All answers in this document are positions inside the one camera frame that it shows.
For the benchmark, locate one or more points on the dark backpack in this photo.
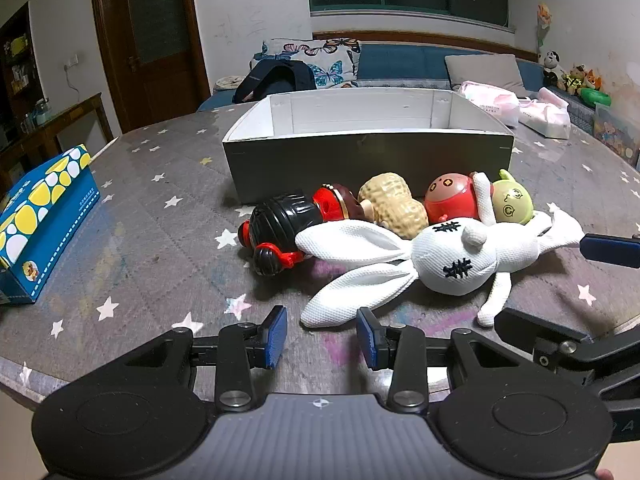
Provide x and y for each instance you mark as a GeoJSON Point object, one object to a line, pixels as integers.
{"type": "Point", "coordinates": [270, 80]}

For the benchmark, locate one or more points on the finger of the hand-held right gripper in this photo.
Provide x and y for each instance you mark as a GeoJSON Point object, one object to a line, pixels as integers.
{"type": "Point", "coordinates": [535, 327]}
{"type": "Point", "coordinates": [592, 248]}

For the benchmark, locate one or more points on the pink tissue pack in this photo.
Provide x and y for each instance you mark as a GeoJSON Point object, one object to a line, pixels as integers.
{"type": "Point", "coordinates": [492, 100]}

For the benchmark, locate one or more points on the wooden desk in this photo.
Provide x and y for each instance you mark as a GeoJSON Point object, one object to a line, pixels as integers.
{"type": "Point", "coordinates": [65, 117]}

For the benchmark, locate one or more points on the black-haired doll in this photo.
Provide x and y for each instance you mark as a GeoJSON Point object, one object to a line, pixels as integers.
{"type": "Point", "coordinates": [280, 220]}

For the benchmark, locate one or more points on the grey pillow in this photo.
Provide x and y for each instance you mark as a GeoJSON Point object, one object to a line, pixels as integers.
{"type": "Point", "coordinates": [485, 70]}

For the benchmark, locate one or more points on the orange plush toy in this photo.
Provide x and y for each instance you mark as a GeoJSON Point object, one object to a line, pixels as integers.
{"type": "Point", "coordinates": [593, 80]}

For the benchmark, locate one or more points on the brown wooden door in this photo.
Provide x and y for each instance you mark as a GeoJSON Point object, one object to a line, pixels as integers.
{"type": "Point", "coordinates": [155, 25]}

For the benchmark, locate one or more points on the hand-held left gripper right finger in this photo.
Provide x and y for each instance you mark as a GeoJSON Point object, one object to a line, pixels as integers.
{"type": "Point", "coordinates": [367, 338]}

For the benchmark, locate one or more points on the white tissue pack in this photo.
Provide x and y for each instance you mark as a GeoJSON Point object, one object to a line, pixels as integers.
{"type": "Point", "coordinates": [545, 117]}

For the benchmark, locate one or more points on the colourful picture box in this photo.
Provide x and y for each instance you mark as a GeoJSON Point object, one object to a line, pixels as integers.
{"type": "Point", "coordinates": [617, 132]}

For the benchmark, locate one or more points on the panda plush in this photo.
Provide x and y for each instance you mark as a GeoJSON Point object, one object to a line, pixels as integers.
{"type": "Point", "coordinates": [552, 67]}

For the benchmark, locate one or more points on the beige cushion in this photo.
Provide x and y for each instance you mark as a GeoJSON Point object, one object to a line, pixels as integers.
{"type": "Point", "coordinates": [229, 82]}

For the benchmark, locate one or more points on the blue and yellow tissue box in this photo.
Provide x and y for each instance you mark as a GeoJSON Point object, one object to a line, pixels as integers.
{"type": "Point", "coordinates": [45, 220]}

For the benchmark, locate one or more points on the butterfly print pillow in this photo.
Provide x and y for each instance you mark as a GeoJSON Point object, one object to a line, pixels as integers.
{"type": "Point", "coordinates": [325, 60]}

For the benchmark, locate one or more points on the pale blue jar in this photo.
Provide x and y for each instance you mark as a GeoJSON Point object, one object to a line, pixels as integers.
{"type": "Point", "coordinates": [41, 112]}

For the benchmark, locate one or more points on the grey cardboard box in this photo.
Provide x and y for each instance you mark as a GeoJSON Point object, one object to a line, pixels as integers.
{"type": "Point", "coordinates": [350, 160]}

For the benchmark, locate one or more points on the blue sofa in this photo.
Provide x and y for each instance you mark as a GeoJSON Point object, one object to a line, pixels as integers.
{"type": "Point", "coordinates": [400, 62]}

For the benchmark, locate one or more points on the dark wooden cabinet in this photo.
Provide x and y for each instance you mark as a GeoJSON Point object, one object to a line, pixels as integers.
{"type": "Point", "coordinates": [17, 60]}

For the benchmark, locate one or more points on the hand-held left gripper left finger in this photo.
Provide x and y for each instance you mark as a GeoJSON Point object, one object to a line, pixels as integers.
{"type": "Point", "coordinates": [274, 337]}

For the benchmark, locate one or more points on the tan peanut toy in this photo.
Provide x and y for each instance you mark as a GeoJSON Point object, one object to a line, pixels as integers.
{"type": "Point", "coordinates": [390, 200]}

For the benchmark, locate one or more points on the yellow plush toy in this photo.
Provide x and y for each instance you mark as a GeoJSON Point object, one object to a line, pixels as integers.
{"type": "Point", "coordinates": [575, 80]}

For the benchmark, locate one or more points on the white plush bunny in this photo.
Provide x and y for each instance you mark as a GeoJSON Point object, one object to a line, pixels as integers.
{"type": "Point", "coordinates": [450, 260]}

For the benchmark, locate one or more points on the red crab toy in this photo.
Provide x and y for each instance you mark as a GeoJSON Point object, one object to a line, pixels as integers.
{"type": "Point", "coordinates": [450, 195]}

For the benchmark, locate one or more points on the green monster toy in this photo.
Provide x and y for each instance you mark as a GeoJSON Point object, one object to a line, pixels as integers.
{"type": "Point", "coordinates": [510, 202]}

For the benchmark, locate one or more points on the wall flower decoration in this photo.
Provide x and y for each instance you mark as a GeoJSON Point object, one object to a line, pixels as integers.
{"type": "Point", "coordinates": [544, 17]}

